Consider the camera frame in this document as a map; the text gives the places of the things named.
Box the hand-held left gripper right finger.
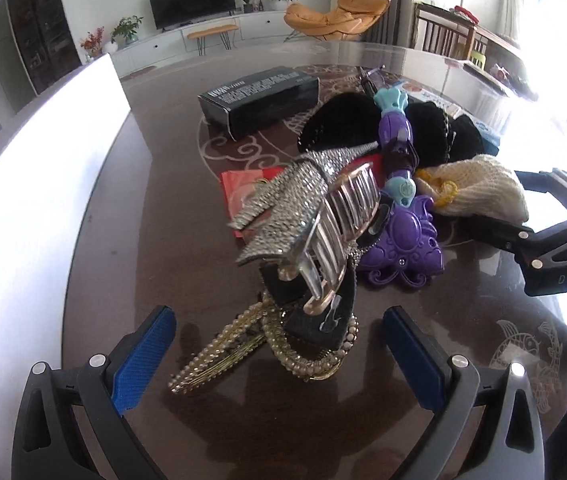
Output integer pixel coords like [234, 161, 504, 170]
[382, 306, 547, 480]

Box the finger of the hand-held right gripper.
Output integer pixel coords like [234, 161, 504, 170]
[466, 216, 567, 273]
[513, 167, 567, 218]

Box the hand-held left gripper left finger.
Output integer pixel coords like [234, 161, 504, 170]
[11, 304, 177, 480]

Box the cream knit pouch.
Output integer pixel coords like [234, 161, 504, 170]
[431, 155, 530, 223]

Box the black printed box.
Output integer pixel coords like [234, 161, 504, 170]
[198, 66, 320, 142]

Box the brown patterned desktop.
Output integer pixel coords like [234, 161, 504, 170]
[64, 42, 567, 480]

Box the gold pearl hair clip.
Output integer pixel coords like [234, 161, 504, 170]
[168, 296, 270, 396]

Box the blue tissue packet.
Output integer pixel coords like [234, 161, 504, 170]
[471, 112, 504, 156]

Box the purple octopus toy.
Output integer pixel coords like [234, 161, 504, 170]
[358, 86, 445, 288]

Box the black velvet hair clip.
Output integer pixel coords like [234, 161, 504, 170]
[258, 265, 359, 348]

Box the pearl hair band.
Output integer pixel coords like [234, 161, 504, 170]
[262, 305, 360, 382]

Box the rhinestone hair claw clip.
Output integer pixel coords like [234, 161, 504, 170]
[278, 162, 381, 317]

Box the white storage box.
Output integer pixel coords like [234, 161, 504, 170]
[0, 52, 154, 453]

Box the dark wooden chair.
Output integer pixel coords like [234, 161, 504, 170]
[413, 2, 479, 61]

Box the red paper packet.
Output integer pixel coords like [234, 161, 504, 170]
[221, 164, 304, 241]

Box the black knit hat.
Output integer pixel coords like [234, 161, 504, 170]
[297, 92, 487, 171]

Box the dark slim hair clip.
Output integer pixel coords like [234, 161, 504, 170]
[357, 66, 389, 97]

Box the silver rhinestone bow hair clip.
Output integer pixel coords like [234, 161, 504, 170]
[227, 142, 379, 266]

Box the grey curtain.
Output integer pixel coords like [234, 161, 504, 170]
[367, 0, 417, 48]

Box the orange lounge chair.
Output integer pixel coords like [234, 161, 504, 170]
[283, 0, 391, 43]

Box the red flower pot plant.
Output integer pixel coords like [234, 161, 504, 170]
[80, 27, 105, 58]

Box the white television cabinet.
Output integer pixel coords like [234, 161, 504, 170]
[111, 10, 314, 78]

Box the bushy green potted plant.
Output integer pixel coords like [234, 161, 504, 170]
[111, 15, 143, 46]

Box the wooden bench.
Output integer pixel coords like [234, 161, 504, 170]
[186, 23, 239, 56]

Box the dark display cabinet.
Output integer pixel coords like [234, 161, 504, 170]
[6, 0, 82, 96]

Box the black television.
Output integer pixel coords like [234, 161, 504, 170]
[148, 0, 237, 31]

